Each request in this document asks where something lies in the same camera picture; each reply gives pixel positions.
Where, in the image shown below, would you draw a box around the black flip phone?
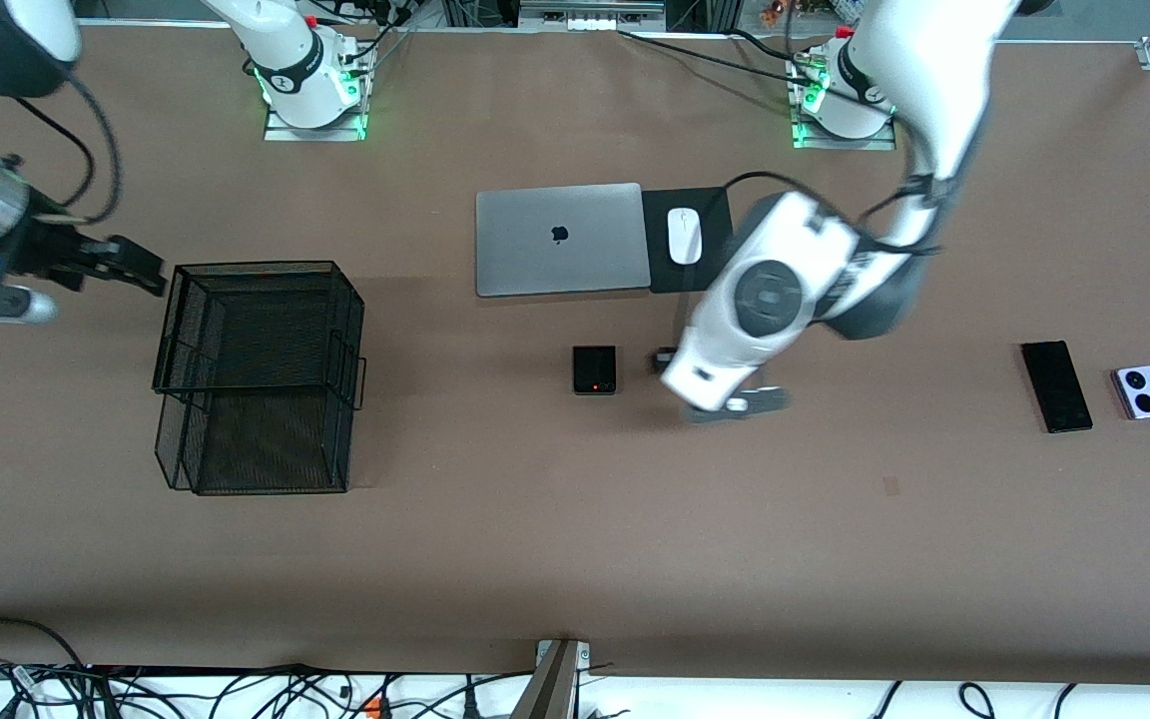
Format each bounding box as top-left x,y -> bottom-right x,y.
573,346 -> 618,396

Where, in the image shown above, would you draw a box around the black slab smartphone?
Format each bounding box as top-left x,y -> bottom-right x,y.
1021,341 -> 1094,434

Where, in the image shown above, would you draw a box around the white computer mouse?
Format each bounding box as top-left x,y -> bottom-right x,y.
668,207 -> 704,267

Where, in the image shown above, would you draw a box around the black mesh desk organizer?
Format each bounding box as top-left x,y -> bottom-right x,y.
152,261 -> 368,496

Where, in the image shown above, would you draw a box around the black mouse pad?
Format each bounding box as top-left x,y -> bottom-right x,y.
642,187 -> 742,295

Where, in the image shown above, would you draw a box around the silver laptop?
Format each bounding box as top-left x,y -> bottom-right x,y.
476,183 -> 652,299

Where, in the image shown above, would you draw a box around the aluminium profile beam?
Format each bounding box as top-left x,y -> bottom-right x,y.
510,639 -> 591,719

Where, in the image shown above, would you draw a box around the silver power strip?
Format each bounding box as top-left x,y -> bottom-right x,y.
520,0 -> 666,26

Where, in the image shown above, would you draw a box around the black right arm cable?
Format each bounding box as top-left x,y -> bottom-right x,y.
1,65 -> 125,226

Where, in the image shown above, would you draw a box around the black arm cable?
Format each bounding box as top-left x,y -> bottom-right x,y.
1,65 -> 125,226
723,170 -> 945,257

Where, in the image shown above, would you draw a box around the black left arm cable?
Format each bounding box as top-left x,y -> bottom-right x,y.
723,170 -> 945,257

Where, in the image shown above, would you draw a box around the black cable on table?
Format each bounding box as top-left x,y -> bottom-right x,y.
618,28 -> 814,83

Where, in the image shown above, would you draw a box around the black looped cable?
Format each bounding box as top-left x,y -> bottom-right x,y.
0,616 -> 87,672

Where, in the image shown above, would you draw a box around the black cable tangle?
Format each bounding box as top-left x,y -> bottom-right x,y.
0,654 -> 541,719

